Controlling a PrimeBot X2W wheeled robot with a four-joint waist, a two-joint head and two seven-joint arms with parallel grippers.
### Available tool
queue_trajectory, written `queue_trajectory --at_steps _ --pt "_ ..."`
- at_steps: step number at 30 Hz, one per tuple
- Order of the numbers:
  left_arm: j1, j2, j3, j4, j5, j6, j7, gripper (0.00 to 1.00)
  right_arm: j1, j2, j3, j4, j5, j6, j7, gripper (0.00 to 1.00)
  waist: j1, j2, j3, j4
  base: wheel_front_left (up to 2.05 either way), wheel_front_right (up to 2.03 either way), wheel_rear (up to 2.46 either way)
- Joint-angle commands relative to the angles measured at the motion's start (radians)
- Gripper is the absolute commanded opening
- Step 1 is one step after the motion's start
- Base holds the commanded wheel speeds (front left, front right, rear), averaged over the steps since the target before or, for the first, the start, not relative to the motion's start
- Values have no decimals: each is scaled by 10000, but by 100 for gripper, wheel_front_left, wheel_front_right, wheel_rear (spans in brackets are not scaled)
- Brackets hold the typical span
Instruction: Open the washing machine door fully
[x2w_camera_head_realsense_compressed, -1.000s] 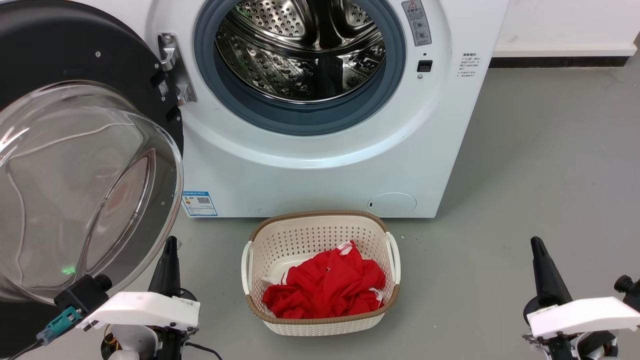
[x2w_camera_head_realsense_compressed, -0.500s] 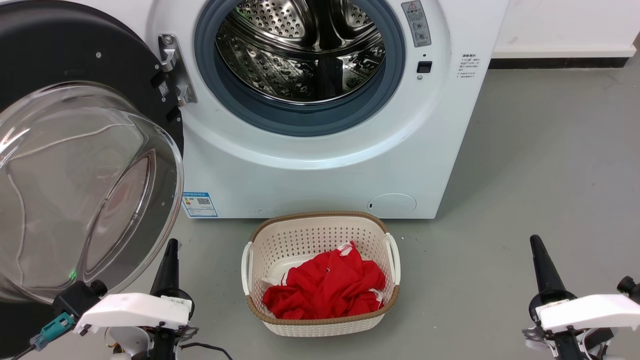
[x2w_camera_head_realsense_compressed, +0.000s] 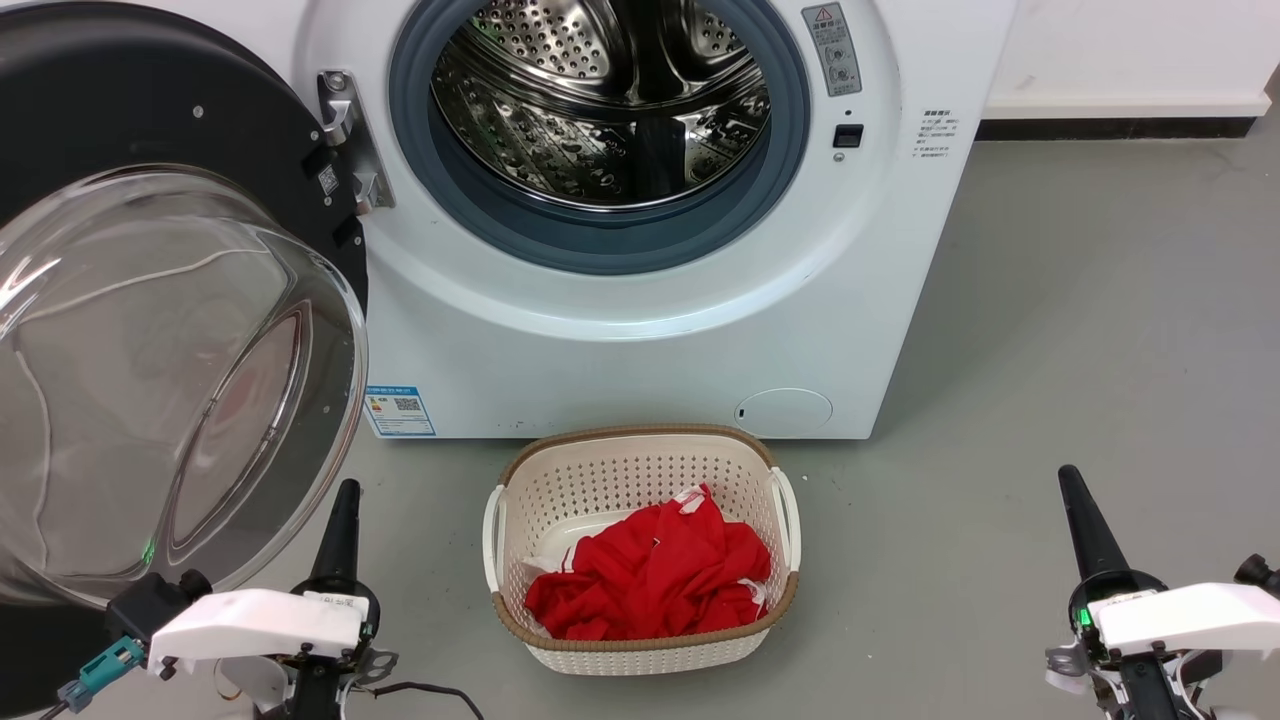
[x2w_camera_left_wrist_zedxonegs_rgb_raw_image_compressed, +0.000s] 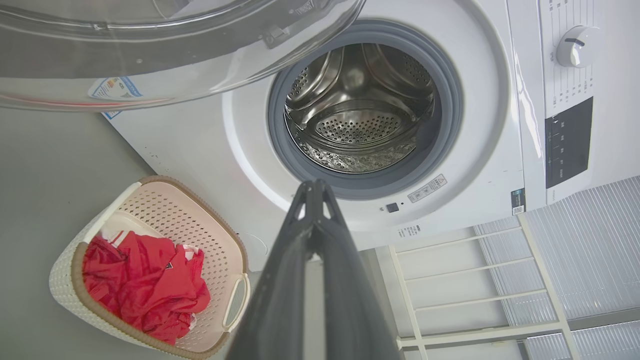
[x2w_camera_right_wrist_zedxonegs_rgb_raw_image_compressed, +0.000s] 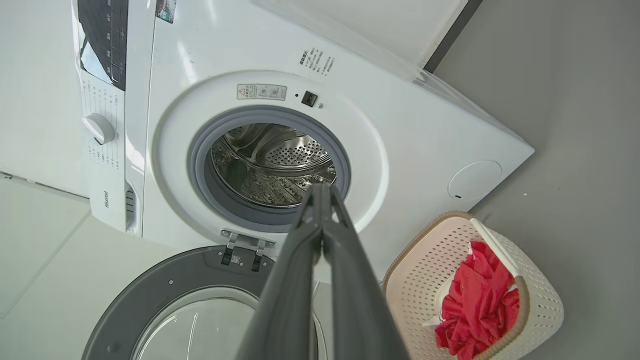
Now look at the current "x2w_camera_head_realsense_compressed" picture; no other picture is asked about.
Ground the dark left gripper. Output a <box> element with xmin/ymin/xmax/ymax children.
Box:
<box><xmin>255</xmin><ymin>479</ymin><xmax>399</xmax><ymax>720</ymax></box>

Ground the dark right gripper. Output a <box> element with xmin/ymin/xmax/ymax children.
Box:
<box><xmin>1045</xmin><ymin>465</ymin><xmax>1221</xmax><ymax>720</ymax></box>

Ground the black round glass washer door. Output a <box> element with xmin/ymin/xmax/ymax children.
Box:
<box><xmin>0</xmin><ymin>0</ymin><xmax>372</xmax><ymax>717</ymax></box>

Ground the white front-load washing machine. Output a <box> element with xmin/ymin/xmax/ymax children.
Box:
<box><xmin>165</xmin><ymin>0</ymin><xmax>1017</xmax><ymax>441</ymax></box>

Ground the metal door hinge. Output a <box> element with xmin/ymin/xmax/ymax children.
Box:
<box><xmin>317</xmin><ymin>70</ymin><xmax>397</xmax><ymax>217</ymax></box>

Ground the blue energy label sticker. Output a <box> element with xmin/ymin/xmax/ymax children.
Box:
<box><xmin>364</xmin><ymin>385</ymin><xmax>438</xmax><ymax>438</ymax></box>

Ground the cream perforated laundry basket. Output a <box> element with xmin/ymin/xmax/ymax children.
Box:
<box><xmin>482</xmin><ymin>424</ymin><xmax>802</xmax><ymax>677</ymax></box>

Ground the red garment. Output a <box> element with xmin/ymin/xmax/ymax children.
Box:
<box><xmin>524</xmin><ymin>484</ymin><xmax>773</xmax><ymax>642</ymax></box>

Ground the round white filter cover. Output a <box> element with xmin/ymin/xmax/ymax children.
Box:
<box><xmin>735</xmin><ymin>388</ymin><xmax>834</xmax><ymax>434</ymax></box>

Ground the stainless steel washer drum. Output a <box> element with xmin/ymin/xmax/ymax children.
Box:
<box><xmin>430</xmin><ymin>0</ymin><xmax>773</xmax><ymax>212</ymax></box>

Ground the grey warning sticker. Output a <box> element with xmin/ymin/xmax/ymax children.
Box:
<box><xmin>801</xmin><ymin>2</ymin><xmax>863</xmax><ymax>99</ymax></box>

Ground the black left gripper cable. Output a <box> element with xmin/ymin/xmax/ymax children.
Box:
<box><xmin>374</xmin><ymin>681</ymin><xmax>487</xmax><ymax>720</ymax></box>

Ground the teal cable connector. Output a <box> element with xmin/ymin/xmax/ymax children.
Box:
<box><xmin>57</xmin><ymin>637</ymin><xmax>147</xmax><ymax>713</ymax></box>

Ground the thick white cable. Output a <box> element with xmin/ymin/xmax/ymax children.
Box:
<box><xmin>15</xmin><ymin>248</ymin><xmax>273</xmax><ymax>326</ymax></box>

